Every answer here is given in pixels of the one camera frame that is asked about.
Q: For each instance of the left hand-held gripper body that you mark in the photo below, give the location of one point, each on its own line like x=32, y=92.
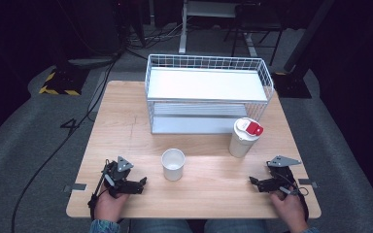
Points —
x=120, y=173

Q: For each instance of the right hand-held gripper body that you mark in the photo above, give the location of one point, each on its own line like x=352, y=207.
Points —
x=283, y=176

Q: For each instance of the white paper cup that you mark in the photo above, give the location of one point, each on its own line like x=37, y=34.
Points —
x=173, y=165

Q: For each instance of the white tumbler with red lid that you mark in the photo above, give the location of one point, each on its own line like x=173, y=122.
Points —
x=243, y=140

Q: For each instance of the person's right hand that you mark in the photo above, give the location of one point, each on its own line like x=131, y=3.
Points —
x=288, y=208

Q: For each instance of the person's left hand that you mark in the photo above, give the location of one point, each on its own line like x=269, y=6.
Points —
x=109, y=206

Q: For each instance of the grey tape piece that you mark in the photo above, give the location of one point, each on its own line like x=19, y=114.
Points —
x=77, y=187
x=307, y=182

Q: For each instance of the person's left leg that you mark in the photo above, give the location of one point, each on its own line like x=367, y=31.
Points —
x=158, y=227

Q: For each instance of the person's leg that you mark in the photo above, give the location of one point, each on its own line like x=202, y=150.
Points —
x=158, y=227
x=236, y=227

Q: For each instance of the person's right leg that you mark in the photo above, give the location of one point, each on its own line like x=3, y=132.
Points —
x=236, y=227

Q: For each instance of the black yellow striped stand base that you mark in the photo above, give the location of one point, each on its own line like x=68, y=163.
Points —
x=63, y=82

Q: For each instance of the black slanted stand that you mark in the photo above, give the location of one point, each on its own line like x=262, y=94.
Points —
x=299, y=48

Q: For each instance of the black metal chair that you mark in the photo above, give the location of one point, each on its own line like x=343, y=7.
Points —
x=259, y=22

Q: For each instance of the white desk frame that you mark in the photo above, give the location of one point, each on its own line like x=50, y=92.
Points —
x=183, y=32

